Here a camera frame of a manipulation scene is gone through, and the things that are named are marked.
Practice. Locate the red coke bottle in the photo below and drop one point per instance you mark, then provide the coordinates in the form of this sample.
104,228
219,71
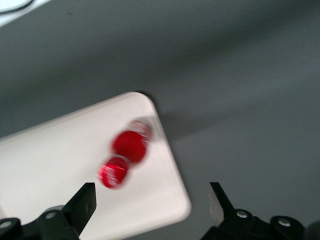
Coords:
130,145

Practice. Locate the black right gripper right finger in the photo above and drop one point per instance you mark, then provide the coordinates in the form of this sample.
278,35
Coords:
222,207

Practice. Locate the white plastic tray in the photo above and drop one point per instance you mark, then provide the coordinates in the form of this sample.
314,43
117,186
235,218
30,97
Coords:
50,162

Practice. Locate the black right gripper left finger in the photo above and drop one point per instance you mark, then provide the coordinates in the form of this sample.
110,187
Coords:
80,210

